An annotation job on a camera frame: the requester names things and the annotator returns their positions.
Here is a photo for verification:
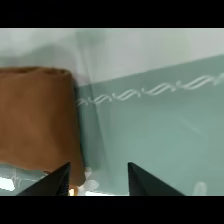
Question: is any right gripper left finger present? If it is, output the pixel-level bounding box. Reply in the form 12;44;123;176
17;161;72;197

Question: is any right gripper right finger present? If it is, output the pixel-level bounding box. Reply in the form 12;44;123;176
127;161;185;197

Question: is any brown garment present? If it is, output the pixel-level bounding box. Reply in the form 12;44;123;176
0;66;87;187

